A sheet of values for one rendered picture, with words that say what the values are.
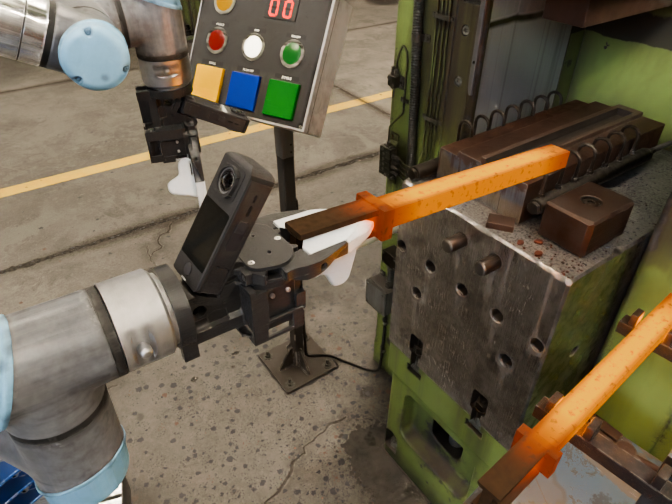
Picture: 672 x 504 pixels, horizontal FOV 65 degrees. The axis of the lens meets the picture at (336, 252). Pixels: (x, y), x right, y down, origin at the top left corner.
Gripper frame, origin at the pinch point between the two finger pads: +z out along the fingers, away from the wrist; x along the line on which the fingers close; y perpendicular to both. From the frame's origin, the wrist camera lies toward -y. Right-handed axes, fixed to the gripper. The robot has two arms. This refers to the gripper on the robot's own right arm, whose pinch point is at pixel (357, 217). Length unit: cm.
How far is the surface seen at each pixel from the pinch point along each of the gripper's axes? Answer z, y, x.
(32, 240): -24, 110, -209
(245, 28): 26, -1, -75
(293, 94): 27, 9, -58
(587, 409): 17.2, 20.2, 20.7
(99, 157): 24, 108, -276
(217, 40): 22, 2, -80
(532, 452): 7.1, 19.5, 20.9
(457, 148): 44, 13, -26
